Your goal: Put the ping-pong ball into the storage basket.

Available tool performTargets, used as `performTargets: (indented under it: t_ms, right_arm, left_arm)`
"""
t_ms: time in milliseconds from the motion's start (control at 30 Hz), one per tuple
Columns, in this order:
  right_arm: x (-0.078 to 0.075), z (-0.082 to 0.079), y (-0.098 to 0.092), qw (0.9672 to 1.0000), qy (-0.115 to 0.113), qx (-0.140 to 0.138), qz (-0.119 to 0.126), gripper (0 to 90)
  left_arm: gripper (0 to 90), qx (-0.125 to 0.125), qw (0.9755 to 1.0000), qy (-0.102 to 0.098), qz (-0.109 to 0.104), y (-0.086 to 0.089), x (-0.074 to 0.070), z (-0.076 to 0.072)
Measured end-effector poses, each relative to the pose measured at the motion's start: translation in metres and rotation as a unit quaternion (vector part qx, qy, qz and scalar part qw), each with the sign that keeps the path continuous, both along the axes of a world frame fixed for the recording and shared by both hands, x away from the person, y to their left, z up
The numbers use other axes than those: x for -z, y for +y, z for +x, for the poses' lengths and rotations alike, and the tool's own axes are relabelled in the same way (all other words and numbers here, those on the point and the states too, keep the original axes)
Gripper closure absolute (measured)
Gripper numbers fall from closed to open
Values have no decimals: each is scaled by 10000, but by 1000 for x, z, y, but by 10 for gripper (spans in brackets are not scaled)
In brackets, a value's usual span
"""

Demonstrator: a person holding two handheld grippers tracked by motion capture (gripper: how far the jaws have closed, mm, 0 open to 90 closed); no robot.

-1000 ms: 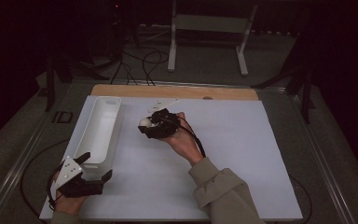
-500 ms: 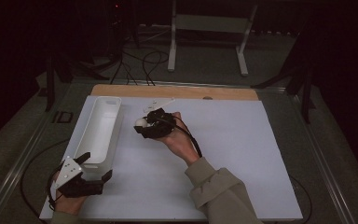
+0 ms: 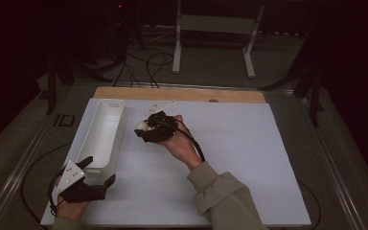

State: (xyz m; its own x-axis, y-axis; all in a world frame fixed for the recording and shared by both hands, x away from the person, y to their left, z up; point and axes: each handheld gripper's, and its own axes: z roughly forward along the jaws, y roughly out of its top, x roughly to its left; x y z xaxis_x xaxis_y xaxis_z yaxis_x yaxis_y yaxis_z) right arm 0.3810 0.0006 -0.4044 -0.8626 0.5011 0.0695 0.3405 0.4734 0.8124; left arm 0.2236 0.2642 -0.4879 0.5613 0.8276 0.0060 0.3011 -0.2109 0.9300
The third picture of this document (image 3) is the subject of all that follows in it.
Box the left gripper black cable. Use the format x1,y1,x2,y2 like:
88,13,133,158
20,142,74,230

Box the white table cover sheet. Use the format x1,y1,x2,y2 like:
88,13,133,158
40,98,312,228

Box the person's right hand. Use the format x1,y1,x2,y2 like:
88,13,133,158
157,114,204,172

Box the black stand with legs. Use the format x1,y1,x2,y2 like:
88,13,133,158
258,30,326,128

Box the white plastic bin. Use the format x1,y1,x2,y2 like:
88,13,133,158
75,98,128,177

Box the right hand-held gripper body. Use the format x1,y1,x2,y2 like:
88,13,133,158
141,100,178,144

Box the black floor cables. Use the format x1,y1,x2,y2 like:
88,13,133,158
112,47,175,89

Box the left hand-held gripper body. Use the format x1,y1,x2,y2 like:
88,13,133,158
55,160,107,204

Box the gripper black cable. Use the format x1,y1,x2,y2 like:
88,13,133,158
20,142,74,230
158,119,322,230

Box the black tripod stand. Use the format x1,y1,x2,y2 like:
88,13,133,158
45,44,113,116

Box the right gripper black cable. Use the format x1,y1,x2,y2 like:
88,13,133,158
158,119,322,230

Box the person's left hand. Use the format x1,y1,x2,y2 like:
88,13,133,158
54,174,91,222

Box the white metal stand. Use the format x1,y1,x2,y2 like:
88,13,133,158
172,0,266,80

